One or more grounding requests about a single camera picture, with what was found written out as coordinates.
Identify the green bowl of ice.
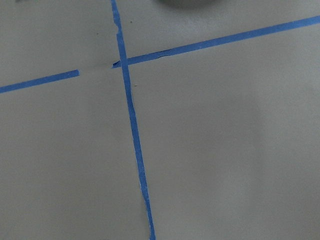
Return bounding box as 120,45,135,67
158,0,215,9

